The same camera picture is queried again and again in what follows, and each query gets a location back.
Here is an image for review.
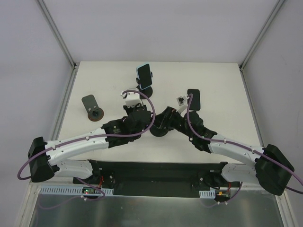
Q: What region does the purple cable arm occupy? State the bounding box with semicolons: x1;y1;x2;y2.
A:
18;91;157;201
186;94;303;201

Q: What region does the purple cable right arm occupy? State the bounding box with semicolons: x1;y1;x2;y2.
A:
186;94;303;201

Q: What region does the small metal folding phone stand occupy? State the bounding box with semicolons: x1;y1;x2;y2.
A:
81;95;104;122

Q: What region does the white slotted cable duct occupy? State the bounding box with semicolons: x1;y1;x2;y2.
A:
199;188;232;199
40;185;114;196

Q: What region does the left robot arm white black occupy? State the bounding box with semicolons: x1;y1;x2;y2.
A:
28;104;153;184

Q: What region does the aluminium frame rail left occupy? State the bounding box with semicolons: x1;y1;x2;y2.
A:
35;0;77;69

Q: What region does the phone in light blue case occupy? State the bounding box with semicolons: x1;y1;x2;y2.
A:
136;63;152;90

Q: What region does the aluminium frame rail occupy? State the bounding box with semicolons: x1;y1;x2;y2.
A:
239;0;287;71
35;0;77;69

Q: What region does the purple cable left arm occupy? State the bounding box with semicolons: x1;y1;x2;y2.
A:
18;91;157;201

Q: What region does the white slotted cable duct right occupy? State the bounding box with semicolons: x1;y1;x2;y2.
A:
199;188;232;199

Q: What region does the black round-base phone stand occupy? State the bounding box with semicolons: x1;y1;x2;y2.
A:
136;78;153;98
150;125;169;137

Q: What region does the black phone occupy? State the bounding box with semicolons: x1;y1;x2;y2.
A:
187;89;201;111

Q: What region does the aluminium frame rail right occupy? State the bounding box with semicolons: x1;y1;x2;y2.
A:
239;0;287;71

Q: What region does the white slotted cable duct left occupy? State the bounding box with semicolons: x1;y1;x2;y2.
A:
40;185;114;196

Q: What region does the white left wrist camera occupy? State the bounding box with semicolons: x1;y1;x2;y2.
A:
120;88;143;107

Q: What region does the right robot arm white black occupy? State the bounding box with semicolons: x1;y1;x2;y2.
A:
151;106;294;196

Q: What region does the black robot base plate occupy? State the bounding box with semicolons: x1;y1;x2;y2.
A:
85;161;240;198

